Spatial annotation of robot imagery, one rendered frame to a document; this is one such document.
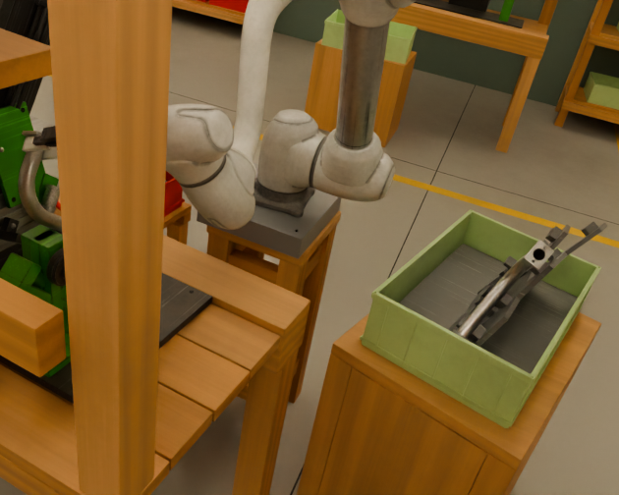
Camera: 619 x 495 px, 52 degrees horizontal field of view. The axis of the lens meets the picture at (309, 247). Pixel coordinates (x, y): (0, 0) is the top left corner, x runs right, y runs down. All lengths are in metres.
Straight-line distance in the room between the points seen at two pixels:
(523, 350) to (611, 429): 1.33
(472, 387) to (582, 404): 1.53
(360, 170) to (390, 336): 0.45
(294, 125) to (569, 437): 1.76
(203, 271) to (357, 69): 0.62
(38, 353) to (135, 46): 0.44
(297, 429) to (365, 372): 0.89
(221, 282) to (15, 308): 0.75
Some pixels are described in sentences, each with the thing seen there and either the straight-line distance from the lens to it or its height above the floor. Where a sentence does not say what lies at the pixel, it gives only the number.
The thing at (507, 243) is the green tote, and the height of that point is 0.91.
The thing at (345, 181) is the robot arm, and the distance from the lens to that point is 1.76.
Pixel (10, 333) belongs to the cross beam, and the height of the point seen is 1.24.
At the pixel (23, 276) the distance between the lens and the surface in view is 1.24.
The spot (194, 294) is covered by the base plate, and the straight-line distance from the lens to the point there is 1.55.
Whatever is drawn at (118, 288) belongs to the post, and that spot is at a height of 1.36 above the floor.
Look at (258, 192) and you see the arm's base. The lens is 1.91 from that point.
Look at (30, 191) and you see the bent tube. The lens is 1.35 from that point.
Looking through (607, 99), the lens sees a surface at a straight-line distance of 6.24.
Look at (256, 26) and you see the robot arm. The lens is 1.31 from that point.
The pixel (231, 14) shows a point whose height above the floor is 0.24.
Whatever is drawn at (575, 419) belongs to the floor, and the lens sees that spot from 2.97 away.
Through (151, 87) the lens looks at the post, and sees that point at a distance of 0.74.
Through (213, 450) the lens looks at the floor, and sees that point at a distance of 2.38.
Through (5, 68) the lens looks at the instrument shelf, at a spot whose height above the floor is 1.53.
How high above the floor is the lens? 1.87
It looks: 33 degrees down
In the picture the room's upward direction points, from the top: 11 degrees clockwise
